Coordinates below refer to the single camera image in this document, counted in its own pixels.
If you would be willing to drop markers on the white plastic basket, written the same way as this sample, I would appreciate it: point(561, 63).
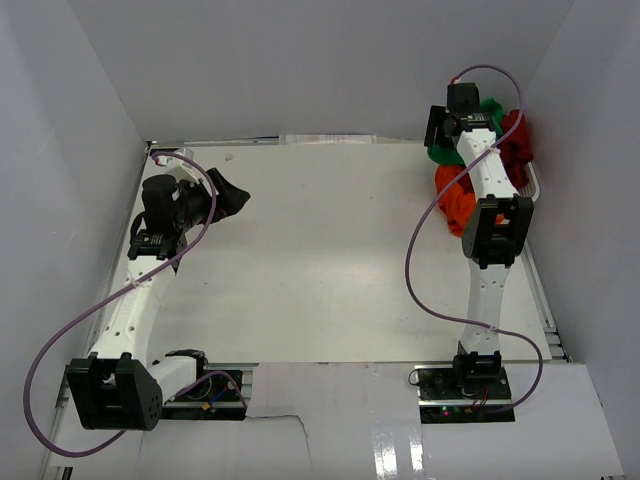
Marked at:
point(531, 188)

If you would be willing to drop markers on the green t shirt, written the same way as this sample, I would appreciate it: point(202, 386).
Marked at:
point(470, 145)

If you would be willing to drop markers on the dark red t shirt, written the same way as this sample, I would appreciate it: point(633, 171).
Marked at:
point(516, 153)

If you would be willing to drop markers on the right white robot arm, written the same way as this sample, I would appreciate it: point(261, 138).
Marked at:
point(492, 240)

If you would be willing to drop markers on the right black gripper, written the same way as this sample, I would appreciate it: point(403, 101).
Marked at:
point(435, 120)

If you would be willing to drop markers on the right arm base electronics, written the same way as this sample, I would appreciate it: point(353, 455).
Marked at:
point(443, 400)

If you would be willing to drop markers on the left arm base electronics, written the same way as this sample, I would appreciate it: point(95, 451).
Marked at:
point(214, 400)

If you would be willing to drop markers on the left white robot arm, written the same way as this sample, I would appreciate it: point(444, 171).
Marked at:
point(116, 387)

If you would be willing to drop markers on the orange t shirt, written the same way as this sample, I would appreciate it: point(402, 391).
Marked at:
point(459, 201)

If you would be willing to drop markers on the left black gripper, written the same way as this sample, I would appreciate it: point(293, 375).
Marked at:
point(231, 198)

